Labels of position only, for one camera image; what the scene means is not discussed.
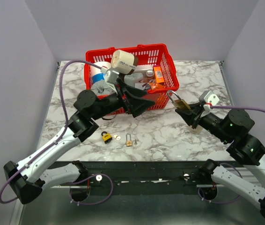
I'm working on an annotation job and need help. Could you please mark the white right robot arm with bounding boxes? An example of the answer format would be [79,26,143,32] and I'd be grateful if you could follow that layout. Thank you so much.
[175,103,265,219]

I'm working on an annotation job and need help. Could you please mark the beige paper roll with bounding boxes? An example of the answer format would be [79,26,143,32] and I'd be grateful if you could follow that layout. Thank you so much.
[110,50,139,75]

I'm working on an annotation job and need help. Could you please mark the white marbled container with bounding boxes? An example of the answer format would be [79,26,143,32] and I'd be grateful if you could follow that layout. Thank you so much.
[124,72,144,88]

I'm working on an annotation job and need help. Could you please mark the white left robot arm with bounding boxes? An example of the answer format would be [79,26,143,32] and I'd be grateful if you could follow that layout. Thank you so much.
[3,79,155,204]

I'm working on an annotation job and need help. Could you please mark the orange box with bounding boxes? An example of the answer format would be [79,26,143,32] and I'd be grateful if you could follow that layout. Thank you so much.
[153,66,165,85]

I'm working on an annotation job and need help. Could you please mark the small silver keys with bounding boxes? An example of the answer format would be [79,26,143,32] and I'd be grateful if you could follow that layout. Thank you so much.
[112,135,121,141]

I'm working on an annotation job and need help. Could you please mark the small brass padlock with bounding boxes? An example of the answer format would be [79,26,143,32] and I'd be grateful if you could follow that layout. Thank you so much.
[125,133,133,147]

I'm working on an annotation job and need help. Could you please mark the black mounting base rail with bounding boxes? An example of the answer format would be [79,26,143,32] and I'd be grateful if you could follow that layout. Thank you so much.
[45,160,227,196]

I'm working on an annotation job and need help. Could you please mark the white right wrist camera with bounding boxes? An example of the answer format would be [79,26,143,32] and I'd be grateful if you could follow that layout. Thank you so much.
[199,90,220,112]

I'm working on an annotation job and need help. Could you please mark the jar with metal lid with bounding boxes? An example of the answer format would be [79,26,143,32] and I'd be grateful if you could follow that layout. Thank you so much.
[146,70,155,78]

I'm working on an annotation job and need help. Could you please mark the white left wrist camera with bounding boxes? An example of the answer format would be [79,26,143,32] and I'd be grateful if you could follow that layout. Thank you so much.
[101,66,120,92]

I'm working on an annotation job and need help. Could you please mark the grey wrapped roll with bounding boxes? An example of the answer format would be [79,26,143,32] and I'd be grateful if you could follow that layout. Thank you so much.
[91,80,115,96]

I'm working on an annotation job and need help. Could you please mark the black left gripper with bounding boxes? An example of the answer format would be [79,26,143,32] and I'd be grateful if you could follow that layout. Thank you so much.
[90,78,155,121]

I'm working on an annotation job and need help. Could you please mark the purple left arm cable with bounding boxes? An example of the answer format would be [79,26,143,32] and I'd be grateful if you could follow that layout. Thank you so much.
[0,60,104,204]

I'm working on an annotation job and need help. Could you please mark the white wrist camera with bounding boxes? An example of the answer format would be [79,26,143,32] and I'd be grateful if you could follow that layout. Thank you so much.
[199,90,220,112]
[101,66,120,92]

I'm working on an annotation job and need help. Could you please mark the yellow padlock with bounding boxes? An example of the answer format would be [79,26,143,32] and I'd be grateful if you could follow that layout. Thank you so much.
[101,131,113,144]

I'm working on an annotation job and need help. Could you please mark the cream soap pump bottle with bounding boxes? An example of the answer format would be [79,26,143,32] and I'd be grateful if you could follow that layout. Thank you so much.
[188,126,203,134]

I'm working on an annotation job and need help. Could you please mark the large brass padlock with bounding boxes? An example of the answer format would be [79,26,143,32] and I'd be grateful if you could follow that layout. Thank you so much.
[167,90,191,110]

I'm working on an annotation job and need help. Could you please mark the orange snack packet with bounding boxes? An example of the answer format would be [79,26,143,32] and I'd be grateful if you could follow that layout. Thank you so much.
[139,78,165,90]

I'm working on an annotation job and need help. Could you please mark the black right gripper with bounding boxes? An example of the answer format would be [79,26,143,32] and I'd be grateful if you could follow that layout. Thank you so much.
[175,100,232,143]

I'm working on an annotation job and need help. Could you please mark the red plastic shopping basket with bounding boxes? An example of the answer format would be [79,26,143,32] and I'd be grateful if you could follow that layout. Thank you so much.
[83,44,179,111]

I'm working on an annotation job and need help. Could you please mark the white blue paper roll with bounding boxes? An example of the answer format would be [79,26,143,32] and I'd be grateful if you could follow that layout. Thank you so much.
[90,61,111,84]

